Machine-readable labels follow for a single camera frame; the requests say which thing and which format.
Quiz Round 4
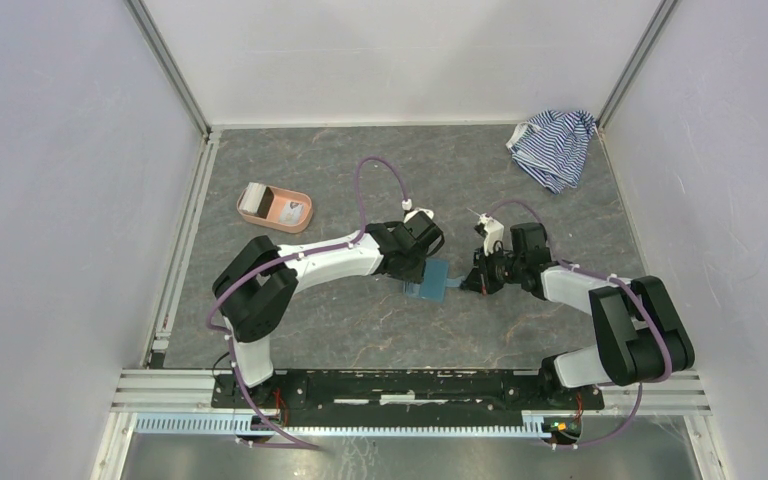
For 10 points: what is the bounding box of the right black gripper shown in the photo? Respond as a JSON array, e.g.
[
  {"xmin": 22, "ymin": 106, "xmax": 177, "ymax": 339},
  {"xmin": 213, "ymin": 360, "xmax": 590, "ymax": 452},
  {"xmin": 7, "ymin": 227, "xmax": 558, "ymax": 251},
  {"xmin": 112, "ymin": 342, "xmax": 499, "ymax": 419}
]
[{"xmin": 460, "ymin": 243, "xmax": 525, "ymax": 295}]

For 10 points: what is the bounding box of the teal card holder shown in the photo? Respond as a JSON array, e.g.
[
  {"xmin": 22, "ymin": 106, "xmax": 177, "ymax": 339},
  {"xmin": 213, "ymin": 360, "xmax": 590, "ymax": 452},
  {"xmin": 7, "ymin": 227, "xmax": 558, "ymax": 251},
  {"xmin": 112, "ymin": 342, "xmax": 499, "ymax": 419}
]
[{"xmin": 403, "ymin": 258, "xmax": 465, "ymax": 303}]

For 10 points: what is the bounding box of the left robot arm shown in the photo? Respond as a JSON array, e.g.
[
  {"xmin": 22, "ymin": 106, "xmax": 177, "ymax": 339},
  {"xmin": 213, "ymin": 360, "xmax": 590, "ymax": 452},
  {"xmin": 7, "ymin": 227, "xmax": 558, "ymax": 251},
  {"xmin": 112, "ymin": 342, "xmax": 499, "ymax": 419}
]
[{"xmin": 206, "ymin": 211, "xmax": 445, "ymax": 408}]

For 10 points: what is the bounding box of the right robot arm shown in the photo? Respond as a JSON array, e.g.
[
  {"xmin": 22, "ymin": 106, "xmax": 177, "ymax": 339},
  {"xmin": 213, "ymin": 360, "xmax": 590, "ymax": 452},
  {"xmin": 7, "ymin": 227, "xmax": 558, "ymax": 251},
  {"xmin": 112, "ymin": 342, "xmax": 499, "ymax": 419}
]
[{"xmin": 461, "ymin": 215, "xmax": 695, "ymax": 408}]

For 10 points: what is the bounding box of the white VIP card in tray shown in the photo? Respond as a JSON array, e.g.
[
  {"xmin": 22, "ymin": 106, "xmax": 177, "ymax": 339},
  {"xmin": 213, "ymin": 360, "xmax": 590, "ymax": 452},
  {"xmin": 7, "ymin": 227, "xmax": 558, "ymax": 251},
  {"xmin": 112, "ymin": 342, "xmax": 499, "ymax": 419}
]
[{"xmin": 278, "ymin": 201, "xmax": 307, "ymax": 226}]

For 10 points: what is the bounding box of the stack of credit cards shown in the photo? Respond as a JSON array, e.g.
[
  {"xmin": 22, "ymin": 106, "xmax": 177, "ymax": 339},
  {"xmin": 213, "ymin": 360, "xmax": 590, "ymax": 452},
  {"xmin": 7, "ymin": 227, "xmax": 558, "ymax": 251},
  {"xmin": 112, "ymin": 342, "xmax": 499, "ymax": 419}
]
[{"xmin": 238, "ymin": 182, "xmax": 274, "ymax": 218}]

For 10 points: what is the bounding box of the pink oval tray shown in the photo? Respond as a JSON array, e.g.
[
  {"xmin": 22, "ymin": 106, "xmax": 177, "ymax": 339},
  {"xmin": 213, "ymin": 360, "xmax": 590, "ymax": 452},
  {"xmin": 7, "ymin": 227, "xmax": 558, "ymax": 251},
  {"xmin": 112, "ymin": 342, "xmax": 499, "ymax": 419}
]
[{"xmin": 236, "ymin": 182, "xmax": 313, "ymax": 234}]

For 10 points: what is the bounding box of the blue striped cloth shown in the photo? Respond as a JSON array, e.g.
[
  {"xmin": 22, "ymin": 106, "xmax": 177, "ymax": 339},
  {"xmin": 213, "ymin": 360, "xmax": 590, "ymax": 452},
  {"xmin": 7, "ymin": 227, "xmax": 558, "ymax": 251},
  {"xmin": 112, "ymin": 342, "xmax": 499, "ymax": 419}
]
[{"xmin": 505, "ymin": 110, "xmax": 598, "ymax": 194}]

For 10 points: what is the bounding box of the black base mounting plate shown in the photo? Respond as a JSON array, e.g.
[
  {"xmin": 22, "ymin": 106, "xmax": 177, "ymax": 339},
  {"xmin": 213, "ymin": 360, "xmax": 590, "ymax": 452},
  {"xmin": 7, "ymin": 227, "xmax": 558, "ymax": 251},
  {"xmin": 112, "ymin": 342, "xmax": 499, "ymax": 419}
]
[{"xmin": 248, "ymin": 369, "xmax": 605, "ymax": 427}]

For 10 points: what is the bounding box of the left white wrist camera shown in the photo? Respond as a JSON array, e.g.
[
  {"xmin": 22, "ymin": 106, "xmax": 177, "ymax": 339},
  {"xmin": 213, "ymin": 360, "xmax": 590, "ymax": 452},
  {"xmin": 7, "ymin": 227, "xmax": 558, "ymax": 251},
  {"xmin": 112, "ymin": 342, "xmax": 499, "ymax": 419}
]
[{"xmin": 401, "ymin": 199, "xmax": 434, "ymax": 223}]

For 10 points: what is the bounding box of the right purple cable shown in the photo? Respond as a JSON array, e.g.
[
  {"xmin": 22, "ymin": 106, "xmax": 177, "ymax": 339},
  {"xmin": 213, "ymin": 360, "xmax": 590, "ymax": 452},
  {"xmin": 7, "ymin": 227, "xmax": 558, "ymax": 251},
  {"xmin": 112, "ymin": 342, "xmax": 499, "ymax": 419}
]
[{"xmin": 486, "ymin": 199, "xmax": 675, "ymax": 450}]

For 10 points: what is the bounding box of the purple cable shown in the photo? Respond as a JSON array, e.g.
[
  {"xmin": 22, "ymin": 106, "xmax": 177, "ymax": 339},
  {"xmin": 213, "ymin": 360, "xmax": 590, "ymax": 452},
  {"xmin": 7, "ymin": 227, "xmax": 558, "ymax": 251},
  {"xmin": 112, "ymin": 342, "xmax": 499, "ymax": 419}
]
[
  {"xmin": 205, "ymin": 156, "xmax": 413, "ymax": 450},
  {"xmin": 486, "ymin": 199, "xmax": 675, "ymax": 450}
]

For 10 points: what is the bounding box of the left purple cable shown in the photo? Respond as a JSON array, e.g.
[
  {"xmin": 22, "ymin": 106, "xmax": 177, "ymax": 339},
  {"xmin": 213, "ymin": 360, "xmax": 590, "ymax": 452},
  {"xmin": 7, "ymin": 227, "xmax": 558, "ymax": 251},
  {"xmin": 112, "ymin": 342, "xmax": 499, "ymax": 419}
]
[{"xmin": 205, "ymin": 156, "xmax": 413, "ymax": 450}]

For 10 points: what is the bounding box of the aluminium frame rail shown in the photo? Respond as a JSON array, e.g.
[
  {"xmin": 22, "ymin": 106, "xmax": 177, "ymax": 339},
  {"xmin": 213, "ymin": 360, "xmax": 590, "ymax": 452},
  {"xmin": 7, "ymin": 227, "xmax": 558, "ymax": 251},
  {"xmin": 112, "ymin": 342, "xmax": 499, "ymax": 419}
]
[{"xmin": 92, "ymin": 366, "xmax": 726, "ymax": 479}]

